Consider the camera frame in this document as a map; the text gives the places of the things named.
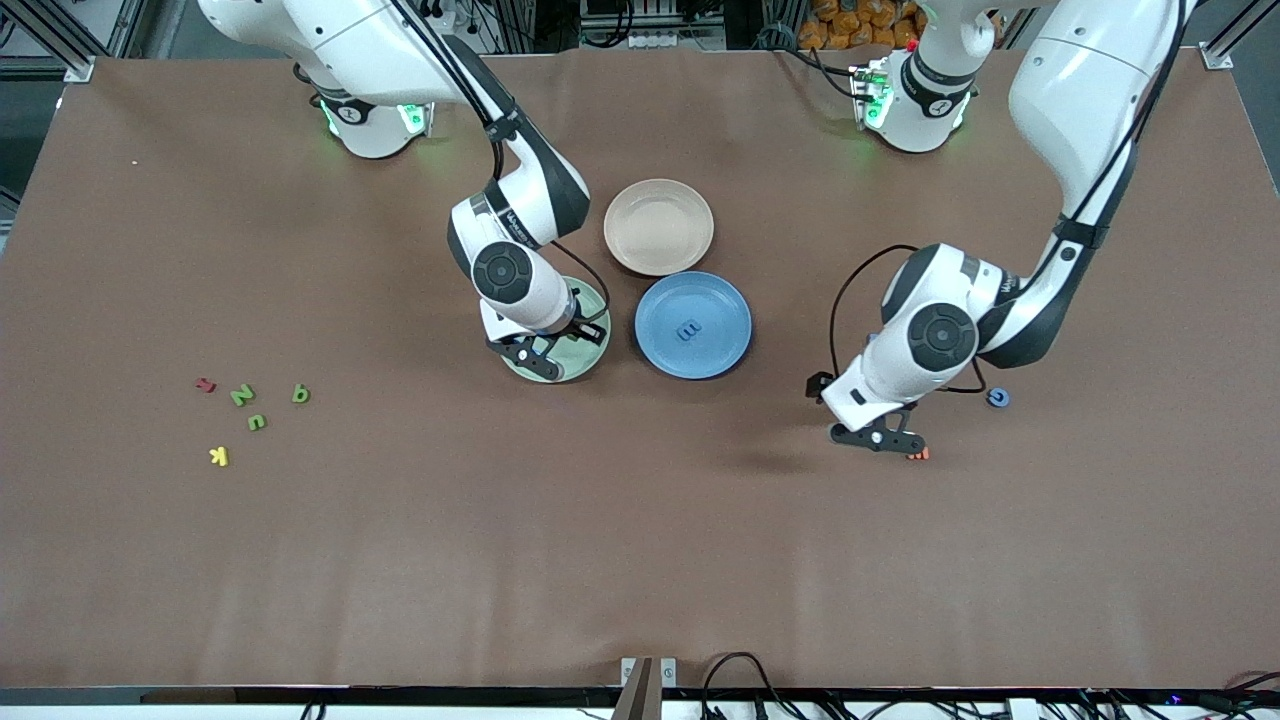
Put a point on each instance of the beige round plate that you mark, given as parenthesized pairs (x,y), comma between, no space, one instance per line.
(659,227)

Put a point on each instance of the blue foam letter C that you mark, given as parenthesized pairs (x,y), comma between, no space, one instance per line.
(998,404)

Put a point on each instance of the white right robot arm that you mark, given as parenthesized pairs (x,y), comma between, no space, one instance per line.
(340,40)

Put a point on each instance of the green round plate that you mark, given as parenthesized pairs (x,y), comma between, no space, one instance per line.
(580,365)

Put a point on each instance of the small metal bracket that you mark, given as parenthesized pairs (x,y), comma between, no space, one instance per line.
(668,672)

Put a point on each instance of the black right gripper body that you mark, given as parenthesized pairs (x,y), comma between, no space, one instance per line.
(583,327)

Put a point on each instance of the orange mesh bag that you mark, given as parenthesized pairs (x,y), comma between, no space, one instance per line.
(850,25)

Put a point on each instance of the brown table cover sheet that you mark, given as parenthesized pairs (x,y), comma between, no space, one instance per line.
(640,550)

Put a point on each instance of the dark equipment rack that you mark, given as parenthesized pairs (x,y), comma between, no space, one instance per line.
(600,20)

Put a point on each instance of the aluminium frame profile with bracket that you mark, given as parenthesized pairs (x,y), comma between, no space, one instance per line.
(80,68)
(1215,55)

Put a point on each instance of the plain aluminium frame profile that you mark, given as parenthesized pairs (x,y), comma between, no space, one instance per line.
(128,25)

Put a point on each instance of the blue foam letter E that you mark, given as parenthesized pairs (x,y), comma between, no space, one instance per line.
(688,330)

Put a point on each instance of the yellow foam letter K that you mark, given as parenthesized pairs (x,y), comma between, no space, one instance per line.
(217,456)

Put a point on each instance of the grey camera pole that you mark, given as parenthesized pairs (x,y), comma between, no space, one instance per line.
(632,695)

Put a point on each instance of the green foam letter N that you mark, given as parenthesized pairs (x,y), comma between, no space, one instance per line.
(242,395)

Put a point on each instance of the blue round plate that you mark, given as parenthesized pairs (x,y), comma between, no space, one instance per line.
(720,340)

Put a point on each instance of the narrow white power strip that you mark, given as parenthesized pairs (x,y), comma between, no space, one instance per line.
(655,40)

